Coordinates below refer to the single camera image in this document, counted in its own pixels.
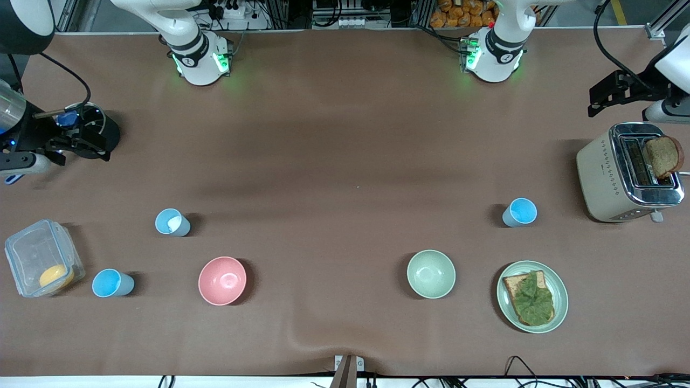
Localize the light blue plastic cup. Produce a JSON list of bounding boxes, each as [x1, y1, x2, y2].
[[155, 208, 191, 238], [502, 198, 538, 227], [92, 268, 135, 298]]

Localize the glass lid blue knob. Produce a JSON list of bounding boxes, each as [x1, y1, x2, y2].
[[56, 102, 106, 142]]

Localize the brown bread slice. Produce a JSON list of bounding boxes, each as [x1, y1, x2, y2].
[[643, 135, 685, 179]]

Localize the cream and chrome toaster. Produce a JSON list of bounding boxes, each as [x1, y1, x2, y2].
[[576, 122, 686, 223]]

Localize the clear plastic lidded container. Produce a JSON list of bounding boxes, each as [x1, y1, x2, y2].
[[4, 218, 86, 298]]

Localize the yellow round food piece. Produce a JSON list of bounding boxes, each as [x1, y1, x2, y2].
[[39, 264, 75, 289]]

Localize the bag of orange buns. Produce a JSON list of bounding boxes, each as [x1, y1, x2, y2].
[[430, 0, 498, 29]]

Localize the pale green plate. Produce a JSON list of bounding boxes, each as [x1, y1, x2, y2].
[[496, 261, 569, 334]]

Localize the pink bowl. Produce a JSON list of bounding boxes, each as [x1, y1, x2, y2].
[[198, 256, 247, 306]]

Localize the white power strip black plugs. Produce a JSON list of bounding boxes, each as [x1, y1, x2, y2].
[[213, 0, 255, 20]]

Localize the toast slice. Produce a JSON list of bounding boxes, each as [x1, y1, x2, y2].
[[503, 271, 555, 326]]

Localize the green lettuce leaf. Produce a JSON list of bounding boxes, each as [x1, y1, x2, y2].
[[511, 271, 555, 326]]

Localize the pale green bowl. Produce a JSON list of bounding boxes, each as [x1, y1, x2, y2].
[[406, 250, 457, 300]]

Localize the brown table cloth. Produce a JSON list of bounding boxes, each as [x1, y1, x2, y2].
[[0, 27, 690, 378]]

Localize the aluminium frame profile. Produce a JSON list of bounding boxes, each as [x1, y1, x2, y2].
[[646, 0, 690, 41]]

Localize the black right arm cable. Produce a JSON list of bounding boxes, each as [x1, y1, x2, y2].
[[39, 52, 92, 106]]

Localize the black looped floor cable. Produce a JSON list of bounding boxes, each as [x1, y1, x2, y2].
[[504, 355, 541, 388]]

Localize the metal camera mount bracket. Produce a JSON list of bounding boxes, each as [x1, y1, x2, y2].
[[329, 354, 365, 388]]

